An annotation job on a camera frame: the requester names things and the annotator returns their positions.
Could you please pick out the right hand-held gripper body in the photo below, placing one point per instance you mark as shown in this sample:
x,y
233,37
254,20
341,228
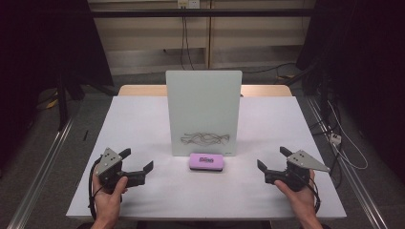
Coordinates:
x,y
297,173

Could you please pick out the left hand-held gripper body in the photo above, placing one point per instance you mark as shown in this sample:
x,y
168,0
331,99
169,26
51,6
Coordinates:
x,y
110,173

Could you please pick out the purple whiteboard eraser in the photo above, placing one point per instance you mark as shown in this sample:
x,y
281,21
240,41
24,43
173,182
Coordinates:
x,y
206,161

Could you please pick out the small frosted glass whiteboard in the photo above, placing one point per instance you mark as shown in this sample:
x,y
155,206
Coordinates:
x,y
203,105

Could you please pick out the person's left hand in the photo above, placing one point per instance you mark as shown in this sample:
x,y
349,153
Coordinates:
x,y
108,198

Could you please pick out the person's right hand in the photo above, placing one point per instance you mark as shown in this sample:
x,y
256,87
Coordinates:
x,y
301,198

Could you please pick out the small black floor object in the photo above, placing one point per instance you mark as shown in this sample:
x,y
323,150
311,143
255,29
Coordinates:
x,y
85,135

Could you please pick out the black metal stand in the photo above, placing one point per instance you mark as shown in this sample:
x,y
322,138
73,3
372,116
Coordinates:
x,y
62,101

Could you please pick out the dark curtain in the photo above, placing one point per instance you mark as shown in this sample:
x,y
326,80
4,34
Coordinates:
x,y
38,57
366,63

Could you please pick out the black horizontal bar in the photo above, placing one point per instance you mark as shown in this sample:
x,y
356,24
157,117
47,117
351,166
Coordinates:
x,y
197,13

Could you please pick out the metal floor rail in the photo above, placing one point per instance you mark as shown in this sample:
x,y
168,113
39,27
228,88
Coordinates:
x,y
41,173
350,178

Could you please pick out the white wall outlet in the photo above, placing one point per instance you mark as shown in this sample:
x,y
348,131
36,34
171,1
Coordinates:
x,y
188,3

